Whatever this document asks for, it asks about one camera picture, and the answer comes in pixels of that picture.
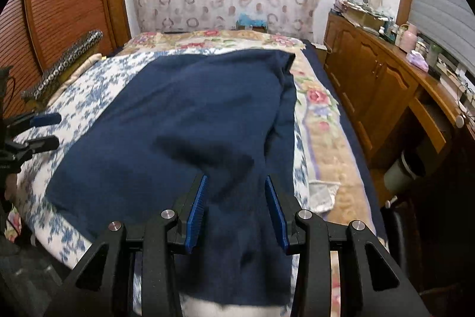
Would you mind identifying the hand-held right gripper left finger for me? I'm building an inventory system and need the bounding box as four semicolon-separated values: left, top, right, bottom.
46;174;209;317

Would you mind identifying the blue crinkled bag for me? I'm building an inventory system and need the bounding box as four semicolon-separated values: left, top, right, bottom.
236;13;268;33

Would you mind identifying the blue white floral sheet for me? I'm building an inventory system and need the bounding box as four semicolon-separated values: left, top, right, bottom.
15;51;342;317

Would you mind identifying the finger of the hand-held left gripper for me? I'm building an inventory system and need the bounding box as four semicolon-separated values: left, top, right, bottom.
0;113;62;138
0;136;61;164

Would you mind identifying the dark circle-patterned pillow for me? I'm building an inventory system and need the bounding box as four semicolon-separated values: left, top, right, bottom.
20;29;105;102

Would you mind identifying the purple cloth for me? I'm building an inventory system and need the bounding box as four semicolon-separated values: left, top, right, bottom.
405;50;430;73

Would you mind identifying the cardboard box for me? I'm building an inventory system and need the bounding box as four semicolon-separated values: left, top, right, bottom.
344;7;387;29

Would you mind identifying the wooden cabinet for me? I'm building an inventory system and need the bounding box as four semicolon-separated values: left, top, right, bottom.
322;12;475;193

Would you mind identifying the pink bottle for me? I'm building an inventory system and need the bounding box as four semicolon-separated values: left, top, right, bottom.
398;22;418;52

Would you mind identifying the grey waste bin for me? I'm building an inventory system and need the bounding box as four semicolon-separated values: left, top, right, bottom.
383;149;426;192

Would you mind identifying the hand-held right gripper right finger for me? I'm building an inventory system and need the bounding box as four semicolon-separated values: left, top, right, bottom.
264;175;433;317

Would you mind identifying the pile of papers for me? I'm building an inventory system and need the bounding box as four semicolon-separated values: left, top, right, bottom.
331;0;395;21

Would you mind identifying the navy printed t-shirt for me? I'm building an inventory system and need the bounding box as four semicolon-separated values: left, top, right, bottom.
46;49;298;307

